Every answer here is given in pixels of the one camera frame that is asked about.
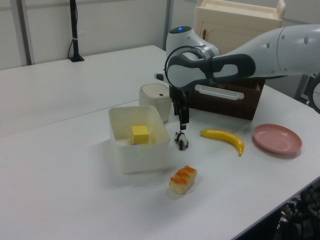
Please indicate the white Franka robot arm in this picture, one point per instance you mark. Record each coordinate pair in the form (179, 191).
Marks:
(262, 57)

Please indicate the cream plastic box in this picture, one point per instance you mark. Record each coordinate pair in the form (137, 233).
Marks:
(140, 157)

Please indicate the pink plate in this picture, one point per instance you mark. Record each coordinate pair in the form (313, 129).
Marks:
(276, 137)

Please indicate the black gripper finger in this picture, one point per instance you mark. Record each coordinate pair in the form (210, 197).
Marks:
(176, 108)
(184, 117)

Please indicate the brown wooden drawer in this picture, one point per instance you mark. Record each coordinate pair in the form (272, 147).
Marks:
(225, 107)

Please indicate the white lidded container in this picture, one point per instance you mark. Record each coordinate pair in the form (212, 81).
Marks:
(153, 100)

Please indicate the black pole stand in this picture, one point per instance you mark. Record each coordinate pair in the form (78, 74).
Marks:
(74, 30)

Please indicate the toy panda figure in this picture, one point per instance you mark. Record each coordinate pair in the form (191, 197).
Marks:
(183, 142)

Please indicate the cream toy cabinet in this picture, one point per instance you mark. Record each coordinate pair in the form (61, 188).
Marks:
(237, 20)

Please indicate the yellow toy banana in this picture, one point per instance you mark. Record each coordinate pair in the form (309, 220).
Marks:
(225, 136)

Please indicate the toy bread loaf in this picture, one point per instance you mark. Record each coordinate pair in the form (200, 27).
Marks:
(182, 180)

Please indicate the yellow cube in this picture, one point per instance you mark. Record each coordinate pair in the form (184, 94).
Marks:
(140, 133)

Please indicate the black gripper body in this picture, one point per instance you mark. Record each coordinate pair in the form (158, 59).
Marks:
(178, 93)

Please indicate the purple cube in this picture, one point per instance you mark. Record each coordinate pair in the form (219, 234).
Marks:
(135, 144)

